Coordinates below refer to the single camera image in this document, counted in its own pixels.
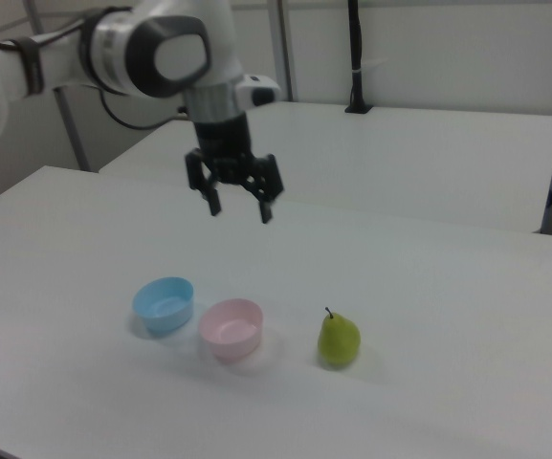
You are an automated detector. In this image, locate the black cable on robot arm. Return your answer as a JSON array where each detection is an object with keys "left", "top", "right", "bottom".
[{"left": 0, "top": 9, "right": 195, "bottom": 131}]

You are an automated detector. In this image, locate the grey metal frame leg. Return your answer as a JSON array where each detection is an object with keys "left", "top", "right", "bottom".
[{"left": 53, "top": 87, "right": 91, "bottom": 173}]

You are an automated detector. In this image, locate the green pear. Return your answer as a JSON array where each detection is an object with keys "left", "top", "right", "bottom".
[{"left": 317, "top": 306, "right": 362, "bottom": 370}]

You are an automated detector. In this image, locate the black camera pole with base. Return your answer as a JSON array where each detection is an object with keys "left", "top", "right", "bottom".
[{"left": 343, "top": 0, "right": 375, "bottom": 116}]

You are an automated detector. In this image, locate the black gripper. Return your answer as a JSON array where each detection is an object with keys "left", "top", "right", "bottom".
[{"left": 185, "top": 110, "right": 285, "bottom": 225}]

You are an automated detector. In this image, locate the grey partition frame post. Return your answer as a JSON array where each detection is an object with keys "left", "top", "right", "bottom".
[{"left": 269, "top": 0, "right": 297, "bottom": 103}]

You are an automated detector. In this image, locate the blue plastic bowl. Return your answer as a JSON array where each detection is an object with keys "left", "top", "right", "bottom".
[{"left": 132, "top": 276, "right": 195, "bottom": 335}]

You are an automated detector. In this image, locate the white side table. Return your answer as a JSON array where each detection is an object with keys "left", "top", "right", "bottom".
[{"left": 98, "top": 100, "right": 552, "bottom": 235}]

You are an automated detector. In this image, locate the pink plastic bowl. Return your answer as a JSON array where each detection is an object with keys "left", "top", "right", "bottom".
[{"left": 198, "top": 298, "right": 264, "bottom": 361}]

